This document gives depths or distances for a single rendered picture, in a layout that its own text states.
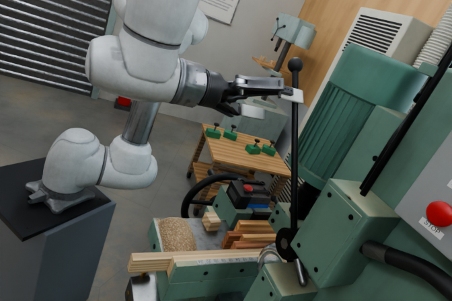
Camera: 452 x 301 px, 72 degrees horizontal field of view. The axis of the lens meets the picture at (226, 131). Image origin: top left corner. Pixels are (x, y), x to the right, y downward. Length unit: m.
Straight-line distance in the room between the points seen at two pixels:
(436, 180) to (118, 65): 0.48
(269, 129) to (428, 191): 2.77
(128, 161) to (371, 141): 0.86
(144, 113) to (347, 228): 0.85
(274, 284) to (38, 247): 0.90
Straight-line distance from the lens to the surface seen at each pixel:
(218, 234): 0.94
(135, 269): 0.77
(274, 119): 3.15
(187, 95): 0.59
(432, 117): 0.55
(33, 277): 1.42
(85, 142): 1.20
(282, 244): 0.66
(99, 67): 0.55
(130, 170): 1.24
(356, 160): 0.66
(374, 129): 0.64
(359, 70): 0.68
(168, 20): 0.52
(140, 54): 0.54
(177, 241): 0.83
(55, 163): 1.23
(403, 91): 0.69
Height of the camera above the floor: 1.49
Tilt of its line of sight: 21 degrees down
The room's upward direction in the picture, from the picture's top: 23 degrees clockwise
